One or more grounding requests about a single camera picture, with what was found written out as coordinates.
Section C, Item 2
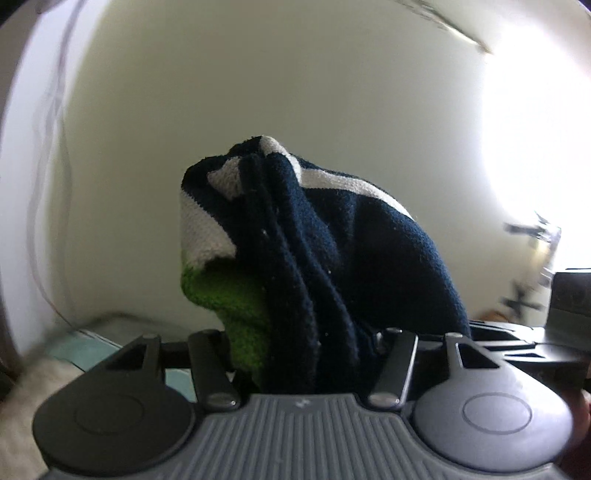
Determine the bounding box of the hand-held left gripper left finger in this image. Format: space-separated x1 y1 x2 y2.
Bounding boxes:
104 329 242 412

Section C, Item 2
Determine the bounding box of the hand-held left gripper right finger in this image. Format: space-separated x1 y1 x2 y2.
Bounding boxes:
367 327 505 409

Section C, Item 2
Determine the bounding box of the green navy white knit sweater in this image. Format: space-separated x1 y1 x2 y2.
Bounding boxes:
178 135 472 395

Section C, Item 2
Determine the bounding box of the dark metal stand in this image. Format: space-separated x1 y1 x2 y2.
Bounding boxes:
502 211 563 315

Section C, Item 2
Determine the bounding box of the teal grey quilted mattress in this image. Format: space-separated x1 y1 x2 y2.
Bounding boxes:
44 314 241 400

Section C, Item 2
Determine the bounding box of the dark wall cable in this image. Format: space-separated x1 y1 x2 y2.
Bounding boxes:
397 0 496 57

